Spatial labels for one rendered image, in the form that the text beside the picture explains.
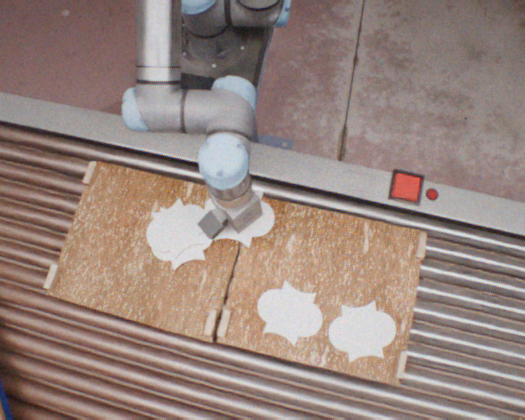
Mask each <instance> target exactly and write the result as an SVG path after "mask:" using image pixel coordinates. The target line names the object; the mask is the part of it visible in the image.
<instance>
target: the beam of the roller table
mask: <svg viewBox="0 0 525 420"><path fill-rule="evenodd" d="M0 125H5V126H10V127H14V128H18V129H22V130H27V131H31V132H36V133H39V134H44V135H45V134H48V135H53V136H57V137H62V138H66V139H70V140H74V141H79V142H83V143H88V144H92V145H97V146H101V147H106V148H110V149H115V150H119V151H124V152H129V153H133V154H138V155H142V156H147V157H151V158H156V159H160V160H165V161H169V162H175V163H179V164H184V165H188V166H193V167H197V168H199V161H198V154H199V150H200V148H201V146H202V145H203V143H205V142H206V135H189V134H172V133H154V134H152V133H149V132H141V131H133V130H130V129H129V128H127V126H126V125H125V123H124V121H123V117H122V116H121V115H117V114H112V113H107V112H103V111H98V110H94V109H92V110H89V109H85V108H80V107H75V106H71V105H66V104H61V103H56V102H53V101H48V100H39V99H34V98H29V97H25V96H21V95H16V94H11V93H8V92H3V91H1V92H0ZM249 172H250V177H251V179H254V180H259V181H264V182H268V183H273V184H277V185H283V186H287V187H292V188H296V189H301V190H306V192H311V193H315V194H320V195H324V196H329V197H334V198H339V199H343V200H348V201H352V202H357V203H361V204H366V205H372V206H376V207H381V208H385V209H390V210H394V211H399V212H403V213H408V214H412V215H417V216H421V218H426V219H430V220H435V221H439V222H444V223H448V224H452V225H456V226H461V227H465V228H470V229H474V230H479V231H483V232H487V233H492V234H496V235H501V236H505V237H509V238H513V239H518V240H519V239H522V240H525V202H522V201H517V200H513V199H509V198H504V197H500V196H495V195H490V194H485V193H482V192H477V191H472V190H468V189H463V188H458V187H453V186H449V185H445V184H440V183H436V182H431V181H426V180H424V186H423V192H422V197H421V203H420V205H419V206H416V205H411V204H407V203H402V202H398V201H393V200H388V196H389V191H390V186H391V180H392V175H393V172H389V171H384V170H379V169H373V168H369V167H364V166H359V165H355V164H350V163H345V162H340V160H336V159H330V158H325V157H321V156H316V155H311V154H305V153H301V152H296V151H291V150H287V149H282V148H276V147H271V146H267V145H262V144H257V143H252V142H251V149H250V159H249ZM430 188H433V189H436V190H437V191H438V193H439V197H438V199H436V200H434V201H432V200H429V199H428V198H427V197H426V191H427V190H428V189H430Z"/></svg>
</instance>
